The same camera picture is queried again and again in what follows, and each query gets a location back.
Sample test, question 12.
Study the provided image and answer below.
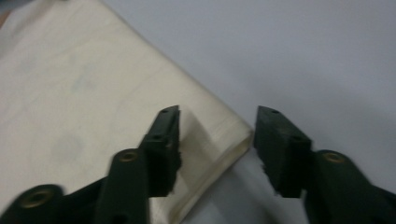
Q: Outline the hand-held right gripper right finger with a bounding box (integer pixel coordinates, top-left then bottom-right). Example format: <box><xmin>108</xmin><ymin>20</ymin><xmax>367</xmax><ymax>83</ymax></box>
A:
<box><xmin>253</xmin><ymin>105</ymin><xmax>313</xmax><ymax>199</ymax></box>

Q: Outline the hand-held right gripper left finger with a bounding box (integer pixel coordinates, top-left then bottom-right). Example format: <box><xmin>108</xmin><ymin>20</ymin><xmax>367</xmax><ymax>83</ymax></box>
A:
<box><xmin>138</xmin><ymin>105</ymin><xmax>182</xmax><ymax>199</ymax></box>

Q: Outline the cream baby bodysuit brown trim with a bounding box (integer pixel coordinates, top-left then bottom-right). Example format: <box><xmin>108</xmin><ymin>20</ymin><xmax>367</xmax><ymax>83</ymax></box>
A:
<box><xmin>0</xmin><ymin>0</ymin><xmax>254</xmax><ymax>224</ymax></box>

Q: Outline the light blue mat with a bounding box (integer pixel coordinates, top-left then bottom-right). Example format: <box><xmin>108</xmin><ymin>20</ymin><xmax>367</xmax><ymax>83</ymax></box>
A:
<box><xmin>0</xmin><ymin>0</ymin><xmax>396</xmax><ymax>224</ymax></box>

